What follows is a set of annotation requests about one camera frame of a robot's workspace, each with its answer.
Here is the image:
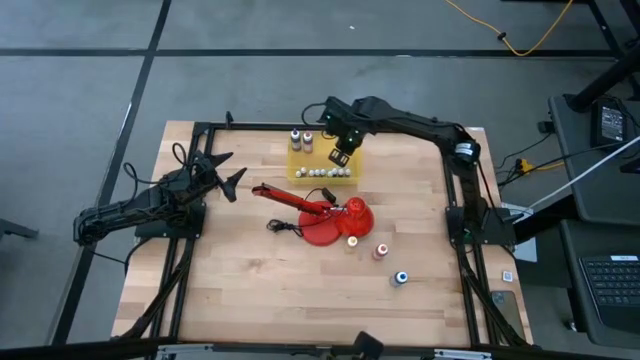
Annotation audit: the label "translucent yellow plastic bin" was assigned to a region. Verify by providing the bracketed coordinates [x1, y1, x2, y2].
[285, 130, 364, 186]

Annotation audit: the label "black angular bracket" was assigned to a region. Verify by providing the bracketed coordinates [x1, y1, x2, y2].
[351, 330, 386, 359]

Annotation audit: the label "black desk leg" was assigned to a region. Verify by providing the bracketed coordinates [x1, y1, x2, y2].
[564, 0, 640, 114]

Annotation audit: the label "grey side desk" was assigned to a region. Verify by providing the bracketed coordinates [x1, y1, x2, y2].
[547, 93, 640, 351]

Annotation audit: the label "black gantry beam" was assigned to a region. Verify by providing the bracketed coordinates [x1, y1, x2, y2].
[0, 337, 640, 360]

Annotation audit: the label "yellow extension cable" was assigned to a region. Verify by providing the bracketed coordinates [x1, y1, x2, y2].
[443, 0, 575, 57]

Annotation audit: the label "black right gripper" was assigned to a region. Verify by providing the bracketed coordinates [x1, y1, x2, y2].
[319, 97, 374, 169]

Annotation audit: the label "white diagonal pole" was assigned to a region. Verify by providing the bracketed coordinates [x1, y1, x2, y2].
[528, 134, 640, 209]

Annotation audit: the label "black lamp power cord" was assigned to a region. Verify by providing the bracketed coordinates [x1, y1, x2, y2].
[266, 187, 346, 237]

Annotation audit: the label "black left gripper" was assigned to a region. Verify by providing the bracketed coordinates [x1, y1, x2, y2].
[184, 151, 249, 203]

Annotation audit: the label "grey chair base leg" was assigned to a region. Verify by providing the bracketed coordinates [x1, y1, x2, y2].
[0, 217, 40, 241]

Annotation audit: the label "black cables with yellow plug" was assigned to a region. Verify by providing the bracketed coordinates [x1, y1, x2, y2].
[493, 130, 606, 187]

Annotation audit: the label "red desk lamp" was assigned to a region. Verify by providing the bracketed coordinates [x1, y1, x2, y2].
[252, 182, 375, 247]

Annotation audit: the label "black laptop keyboard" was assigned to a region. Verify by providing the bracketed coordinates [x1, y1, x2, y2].
[578, 253, 640, 335]

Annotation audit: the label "black power adapter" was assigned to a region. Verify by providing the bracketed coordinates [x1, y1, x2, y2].
[591, 98, 637, 149]

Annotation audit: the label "dark smartphone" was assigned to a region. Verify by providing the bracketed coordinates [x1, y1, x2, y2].
[490, 289, 527, 342]

